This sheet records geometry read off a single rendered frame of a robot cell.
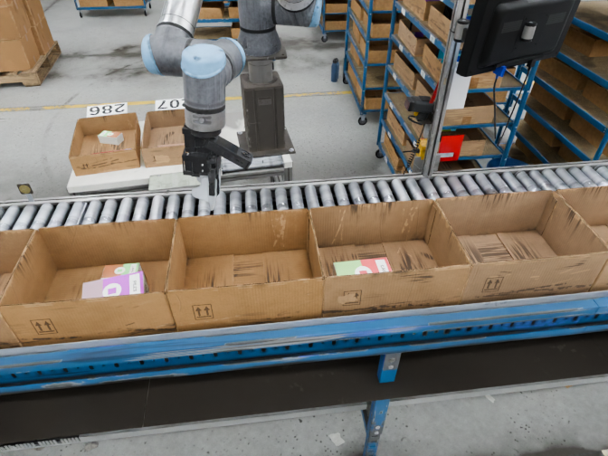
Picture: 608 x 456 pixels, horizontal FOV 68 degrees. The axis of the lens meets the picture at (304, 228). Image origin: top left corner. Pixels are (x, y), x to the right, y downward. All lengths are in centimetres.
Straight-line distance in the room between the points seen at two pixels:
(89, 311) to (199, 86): 61
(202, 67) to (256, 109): 114
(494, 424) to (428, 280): 112
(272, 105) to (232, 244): 88
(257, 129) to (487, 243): 115
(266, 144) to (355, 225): 90
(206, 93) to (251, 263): 61
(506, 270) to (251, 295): 68
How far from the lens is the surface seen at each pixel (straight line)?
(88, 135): 259
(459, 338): 141
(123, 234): 143
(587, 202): 174
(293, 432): 208
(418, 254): 148
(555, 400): 242
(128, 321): 126
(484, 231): 162
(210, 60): 99
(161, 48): 117
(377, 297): 124
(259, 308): 120
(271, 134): 218
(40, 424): 159
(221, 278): 138
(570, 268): 143
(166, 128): 252
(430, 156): 206
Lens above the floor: 188
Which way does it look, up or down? 40 degrees down
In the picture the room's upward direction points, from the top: straight up
